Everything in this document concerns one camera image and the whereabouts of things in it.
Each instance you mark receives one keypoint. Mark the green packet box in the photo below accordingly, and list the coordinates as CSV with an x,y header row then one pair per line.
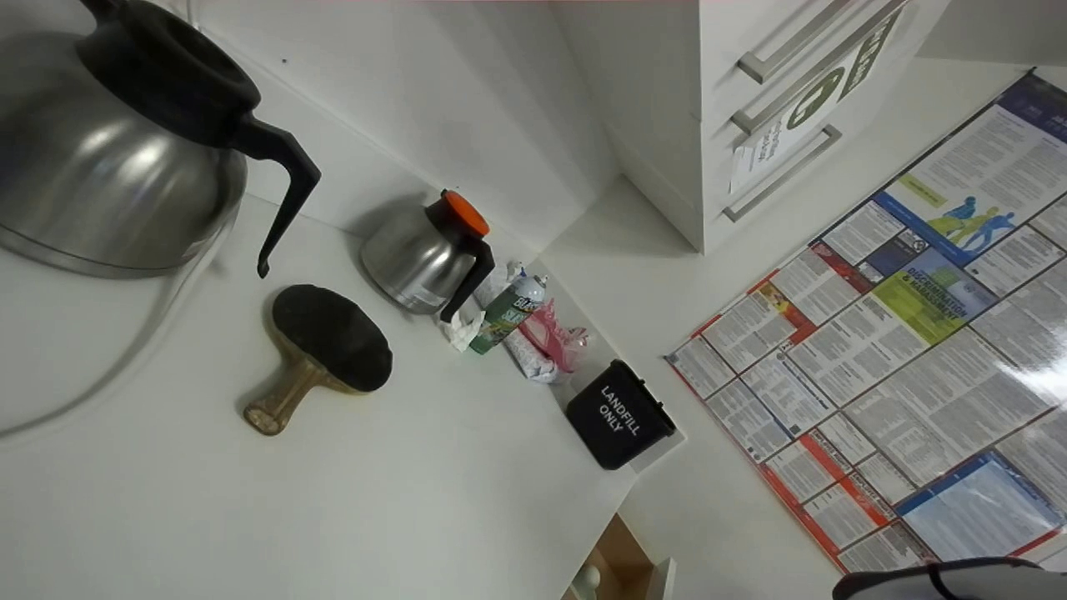
x,y
504,314

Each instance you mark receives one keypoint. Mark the pink sweetener packets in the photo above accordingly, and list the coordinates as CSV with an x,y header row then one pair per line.
x,y
552,334

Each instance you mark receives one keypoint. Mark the white creamer packets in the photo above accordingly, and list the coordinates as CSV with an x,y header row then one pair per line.
x,y
528,357

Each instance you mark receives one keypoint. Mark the small orange-lid coffee pot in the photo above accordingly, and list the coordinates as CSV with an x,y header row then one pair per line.
x,y
420,257

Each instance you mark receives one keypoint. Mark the black plastic bin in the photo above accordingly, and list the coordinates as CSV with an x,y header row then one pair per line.
x,y
619,413

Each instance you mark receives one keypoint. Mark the black table tennis paddle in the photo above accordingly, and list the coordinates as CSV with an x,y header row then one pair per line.
x,y
329,339

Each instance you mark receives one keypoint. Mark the green stay safe sign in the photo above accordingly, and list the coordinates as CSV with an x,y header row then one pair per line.
x,y
818,95

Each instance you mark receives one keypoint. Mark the colourful labor law poster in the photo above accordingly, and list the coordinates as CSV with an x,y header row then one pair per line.
x,y
912,334

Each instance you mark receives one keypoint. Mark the large steel coffee pot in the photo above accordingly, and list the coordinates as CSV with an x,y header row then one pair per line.
x,y
104,153

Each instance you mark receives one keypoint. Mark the white wall cabinet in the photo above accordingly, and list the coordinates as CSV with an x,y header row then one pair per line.
x,y
687,100

